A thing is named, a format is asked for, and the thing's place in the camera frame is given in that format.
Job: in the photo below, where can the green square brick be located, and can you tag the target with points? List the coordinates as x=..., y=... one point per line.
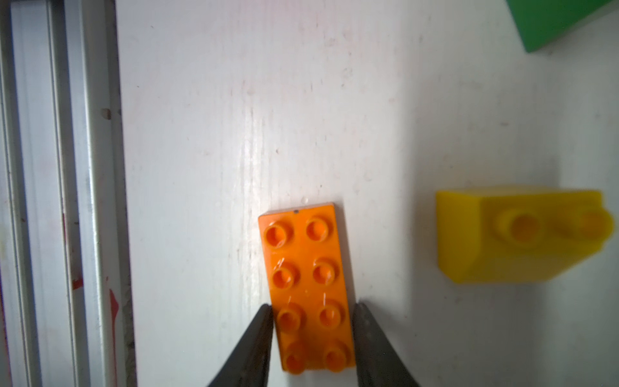
x=540, y=22

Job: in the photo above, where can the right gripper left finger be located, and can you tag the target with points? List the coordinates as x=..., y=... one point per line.
x=248, y=364

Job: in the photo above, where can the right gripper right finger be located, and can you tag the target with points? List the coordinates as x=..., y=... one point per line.
x=377, y=363

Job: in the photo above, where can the yellow brick left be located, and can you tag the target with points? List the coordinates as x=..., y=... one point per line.
x=518, y=233

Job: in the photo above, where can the orange brick front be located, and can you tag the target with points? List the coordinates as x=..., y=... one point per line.
x=307, y=286

